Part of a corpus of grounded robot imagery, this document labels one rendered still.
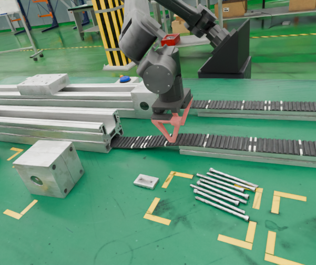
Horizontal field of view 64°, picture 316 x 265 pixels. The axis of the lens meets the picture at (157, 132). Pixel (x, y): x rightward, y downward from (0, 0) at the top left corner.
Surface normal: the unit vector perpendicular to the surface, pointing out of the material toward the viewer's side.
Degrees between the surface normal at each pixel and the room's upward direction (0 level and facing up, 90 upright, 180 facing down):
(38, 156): 0
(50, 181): 90
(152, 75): 90
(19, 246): 0
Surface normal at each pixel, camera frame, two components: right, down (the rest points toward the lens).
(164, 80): -0.18, 0.54
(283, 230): -0.17, -0.83
